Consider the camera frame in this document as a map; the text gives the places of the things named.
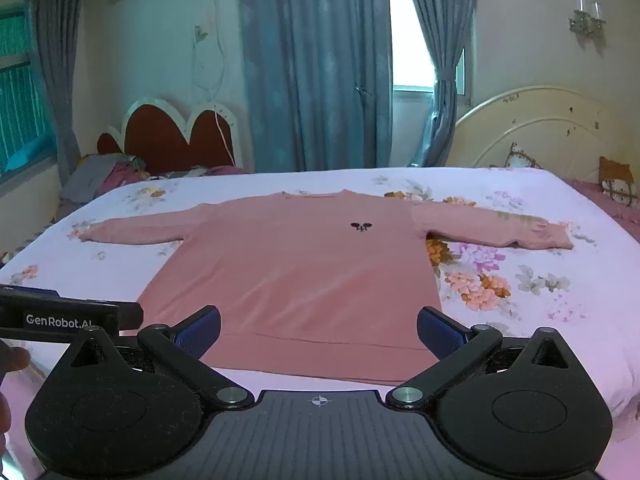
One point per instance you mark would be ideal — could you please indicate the floral bed sheet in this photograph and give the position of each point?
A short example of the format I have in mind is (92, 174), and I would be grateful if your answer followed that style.
(540, 300)

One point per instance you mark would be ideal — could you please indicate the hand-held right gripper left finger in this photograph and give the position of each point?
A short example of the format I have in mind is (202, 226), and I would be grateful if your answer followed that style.
(200, 331)

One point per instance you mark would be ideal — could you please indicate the pile of clothes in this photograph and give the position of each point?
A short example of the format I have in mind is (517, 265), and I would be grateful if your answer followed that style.
(107, 175)

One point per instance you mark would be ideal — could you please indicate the cream arched headboard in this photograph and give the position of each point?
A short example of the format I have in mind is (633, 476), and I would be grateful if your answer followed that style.
(545, 125)

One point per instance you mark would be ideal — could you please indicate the pink blanket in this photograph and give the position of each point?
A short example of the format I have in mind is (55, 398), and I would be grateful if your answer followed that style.
(610, 207)

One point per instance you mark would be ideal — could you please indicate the bright window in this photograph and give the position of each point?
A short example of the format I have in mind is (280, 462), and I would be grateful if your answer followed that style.
(410, 35)

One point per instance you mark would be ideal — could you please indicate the blue-grey curtain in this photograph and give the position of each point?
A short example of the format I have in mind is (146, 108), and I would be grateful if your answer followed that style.
(445, 25)
(315, 60)

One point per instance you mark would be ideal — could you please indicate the red heart-shaped headboard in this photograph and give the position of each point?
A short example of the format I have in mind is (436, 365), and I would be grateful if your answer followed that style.
(165, 135)

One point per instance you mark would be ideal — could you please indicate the brown patterned pillow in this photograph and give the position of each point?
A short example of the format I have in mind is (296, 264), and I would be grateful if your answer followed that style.
(617, 180)

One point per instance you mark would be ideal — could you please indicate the small wall ornament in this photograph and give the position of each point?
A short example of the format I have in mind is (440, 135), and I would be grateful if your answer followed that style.
(201, 33)

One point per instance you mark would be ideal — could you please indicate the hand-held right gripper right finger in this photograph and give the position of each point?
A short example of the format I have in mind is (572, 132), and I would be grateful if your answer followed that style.
(439, 331)

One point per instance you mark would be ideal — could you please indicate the person's left hand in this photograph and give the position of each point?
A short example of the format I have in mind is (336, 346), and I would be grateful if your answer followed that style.
(14, 358)

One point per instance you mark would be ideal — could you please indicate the maroon blanket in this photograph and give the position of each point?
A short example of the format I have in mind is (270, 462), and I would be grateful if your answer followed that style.
(200, 170)

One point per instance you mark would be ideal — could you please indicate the green screened window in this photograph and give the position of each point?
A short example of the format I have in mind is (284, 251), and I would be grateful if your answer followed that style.
(17, 90)

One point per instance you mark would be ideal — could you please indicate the pink long-sleeved sweatshirt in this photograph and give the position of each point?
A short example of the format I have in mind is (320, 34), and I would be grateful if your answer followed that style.
(300, 270)

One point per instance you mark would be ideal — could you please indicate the grey curtain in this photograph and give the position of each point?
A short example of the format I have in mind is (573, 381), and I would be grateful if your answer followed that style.
(55, 60)

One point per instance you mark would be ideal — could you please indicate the glass wall lamp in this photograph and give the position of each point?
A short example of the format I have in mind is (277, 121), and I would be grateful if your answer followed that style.
(587, 16)

